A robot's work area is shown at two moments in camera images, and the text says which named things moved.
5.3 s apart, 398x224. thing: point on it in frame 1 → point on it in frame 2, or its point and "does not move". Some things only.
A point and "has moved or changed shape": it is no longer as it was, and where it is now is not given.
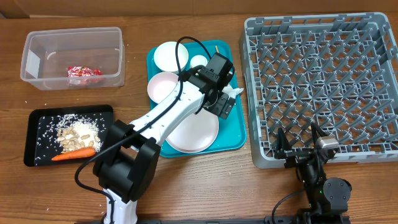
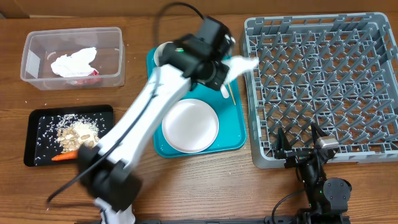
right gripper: x=282 y=150 does not move
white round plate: x=196 y=134 does not move
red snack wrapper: x=81 y=71 → x=92 y=81
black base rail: x=226 y=221 does not move
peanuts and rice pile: x=73 y=132 does not move
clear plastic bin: x=47 y=55 does not move
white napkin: x=232 y=92 → x=76 y=65
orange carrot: x=76 y=154 does not move
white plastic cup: x=198 y=60 has moved or changed shape
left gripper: x=217 y=107 → x=214 y=82
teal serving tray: x=232 y=131 does not move
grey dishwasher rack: x=337 y=71 does not move
